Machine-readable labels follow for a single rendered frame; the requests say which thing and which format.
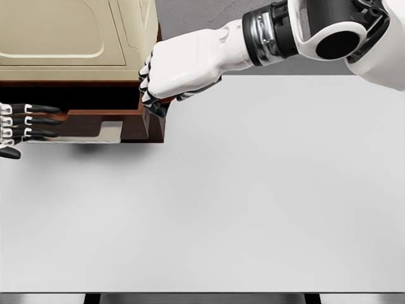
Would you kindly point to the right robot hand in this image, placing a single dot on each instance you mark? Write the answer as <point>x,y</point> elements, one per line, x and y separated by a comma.
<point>180,63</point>

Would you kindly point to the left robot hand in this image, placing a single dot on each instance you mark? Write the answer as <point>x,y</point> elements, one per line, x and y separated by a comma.
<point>6,121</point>

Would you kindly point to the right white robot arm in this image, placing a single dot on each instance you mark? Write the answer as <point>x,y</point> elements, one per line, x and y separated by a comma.
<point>316,35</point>

